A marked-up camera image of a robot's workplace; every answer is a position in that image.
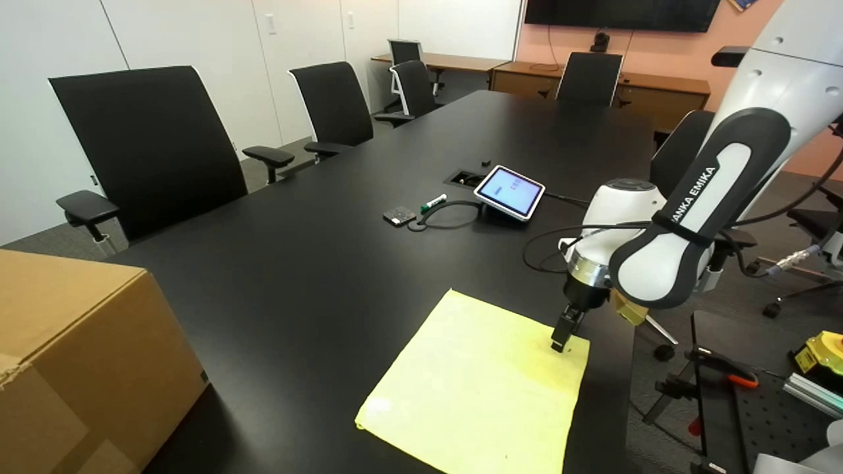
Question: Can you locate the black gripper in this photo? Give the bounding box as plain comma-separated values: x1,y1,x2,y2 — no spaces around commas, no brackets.
549,285,611,355

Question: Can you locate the yellow towel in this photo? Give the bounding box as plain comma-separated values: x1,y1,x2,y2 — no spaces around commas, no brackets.
354,287,594,474

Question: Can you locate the yellow-brown paper tag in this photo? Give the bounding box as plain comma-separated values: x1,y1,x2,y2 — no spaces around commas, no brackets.
610,289,652,330

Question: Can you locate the black tripod stand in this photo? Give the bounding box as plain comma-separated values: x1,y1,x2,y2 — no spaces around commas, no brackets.
631,312,758,474

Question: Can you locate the white framed tablet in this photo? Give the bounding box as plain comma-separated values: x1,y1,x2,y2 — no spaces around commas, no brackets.
473,164,549,225

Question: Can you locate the green capped marker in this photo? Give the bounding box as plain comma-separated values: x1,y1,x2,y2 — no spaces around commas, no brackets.
419,192,451,218

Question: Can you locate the black smartphone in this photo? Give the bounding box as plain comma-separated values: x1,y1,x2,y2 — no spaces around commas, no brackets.
382,206,422,230

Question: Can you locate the aluminium profile bar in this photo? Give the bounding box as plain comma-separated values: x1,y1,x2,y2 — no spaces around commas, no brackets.
783,372,843,422

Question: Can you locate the yellow tool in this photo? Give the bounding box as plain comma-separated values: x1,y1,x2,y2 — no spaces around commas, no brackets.
793,330,843,380

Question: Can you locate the wooden credenza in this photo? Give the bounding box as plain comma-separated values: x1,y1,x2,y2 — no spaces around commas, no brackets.
488,60,714,135

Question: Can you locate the wooden side desk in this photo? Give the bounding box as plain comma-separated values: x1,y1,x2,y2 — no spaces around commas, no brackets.
368,52,503,89

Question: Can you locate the large black office chair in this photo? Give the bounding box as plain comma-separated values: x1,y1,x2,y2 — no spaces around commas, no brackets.
47,64,297,259

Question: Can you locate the brown cardboard box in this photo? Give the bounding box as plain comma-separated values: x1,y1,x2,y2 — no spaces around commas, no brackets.
0,249,210,474

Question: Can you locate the black table cable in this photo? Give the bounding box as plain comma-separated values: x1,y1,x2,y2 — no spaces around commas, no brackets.
407,197,488,234

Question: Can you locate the red handled clamp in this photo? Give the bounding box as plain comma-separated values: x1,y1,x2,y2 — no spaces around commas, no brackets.
687,346,765,396

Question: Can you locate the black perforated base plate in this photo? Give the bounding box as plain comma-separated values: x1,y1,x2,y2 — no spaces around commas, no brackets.
727,384,843,474

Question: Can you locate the black office chair white frame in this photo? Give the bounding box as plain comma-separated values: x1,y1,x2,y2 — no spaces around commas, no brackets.
374,59,442,127

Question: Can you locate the black stereo camera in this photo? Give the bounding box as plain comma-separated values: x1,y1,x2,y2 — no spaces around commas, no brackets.
710,44,752,72

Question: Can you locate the wall television screen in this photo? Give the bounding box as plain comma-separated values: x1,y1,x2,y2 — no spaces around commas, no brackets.
524,0,725,35

